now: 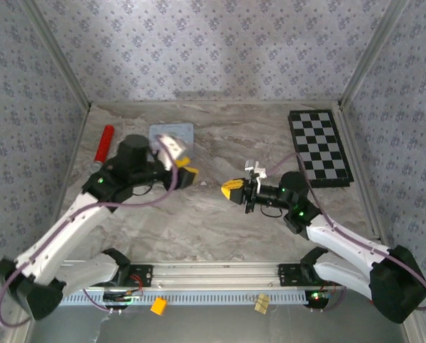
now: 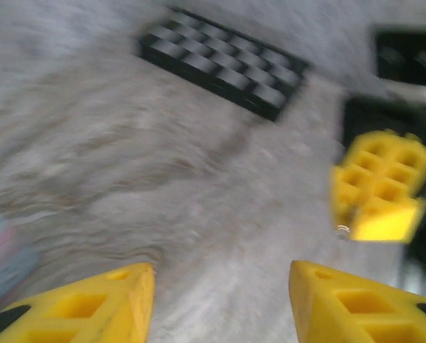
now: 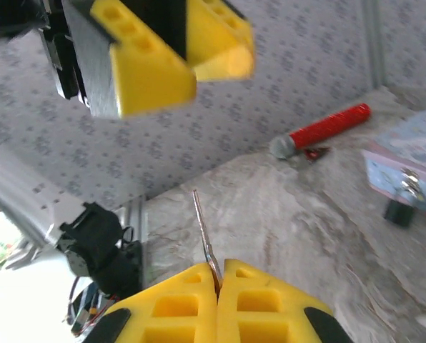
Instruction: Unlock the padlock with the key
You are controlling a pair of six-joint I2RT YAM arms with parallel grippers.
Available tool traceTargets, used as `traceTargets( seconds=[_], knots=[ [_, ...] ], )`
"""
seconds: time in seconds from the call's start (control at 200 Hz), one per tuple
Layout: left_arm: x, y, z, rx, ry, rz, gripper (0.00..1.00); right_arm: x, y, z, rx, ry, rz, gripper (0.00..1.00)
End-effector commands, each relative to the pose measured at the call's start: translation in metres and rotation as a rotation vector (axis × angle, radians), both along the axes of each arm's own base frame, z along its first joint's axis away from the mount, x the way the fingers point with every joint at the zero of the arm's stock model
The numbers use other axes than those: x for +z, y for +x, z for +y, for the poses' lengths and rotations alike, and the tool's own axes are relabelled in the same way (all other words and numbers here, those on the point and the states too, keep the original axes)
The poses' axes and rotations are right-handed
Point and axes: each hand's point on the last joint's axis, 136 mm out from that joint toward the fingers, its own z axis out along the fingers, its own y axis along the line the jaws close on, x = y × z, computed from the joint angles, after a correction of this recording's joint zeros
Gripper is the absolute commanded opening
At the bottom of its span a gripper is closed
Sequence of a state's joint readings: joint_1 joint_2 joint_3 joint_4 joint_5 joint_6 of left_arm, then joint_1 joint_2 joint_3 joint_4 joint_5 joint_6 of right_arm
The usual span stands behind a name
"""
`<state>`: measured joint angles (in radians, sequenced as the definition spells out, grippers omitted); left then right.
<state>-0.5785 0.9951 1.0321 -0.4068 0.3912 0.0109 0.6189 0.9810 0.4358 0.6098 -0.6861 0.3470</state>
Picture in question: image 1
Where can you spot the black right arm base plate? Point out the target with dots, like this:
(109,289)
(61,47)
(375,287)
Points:
(288,275)

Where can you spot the circuit board with green light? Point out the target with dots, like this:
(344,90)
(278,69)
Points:
(122,298)
(318,298)

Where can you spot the blue pink cartoon tin box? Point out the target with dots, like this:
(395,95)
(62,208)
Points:
(184,135)

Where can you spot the black and grey chessboard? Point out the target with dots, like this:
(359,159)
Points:
(320,150)

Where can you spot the orange block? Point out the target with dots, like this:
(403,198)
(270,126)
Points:
(158,306)

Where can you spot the red flashlight with silver head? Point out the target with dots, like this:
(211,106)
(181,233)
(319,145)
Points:
(104,143)

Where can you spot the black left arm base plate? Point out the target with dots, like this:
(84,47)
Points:
(145,275)

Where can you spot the aluminium corner post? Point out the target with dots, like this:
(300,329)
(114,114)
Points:
(55,53)
(374,53)

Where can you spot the beige wooden clip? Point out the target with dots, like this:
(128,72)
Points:
(262,303)

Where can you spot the aluminium table edge rail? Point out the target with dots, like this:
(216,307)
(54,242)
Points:
(216,103)
(75,153)

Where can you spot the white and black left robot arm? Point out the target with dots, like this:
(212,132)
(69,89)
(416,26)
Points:
(55,232)

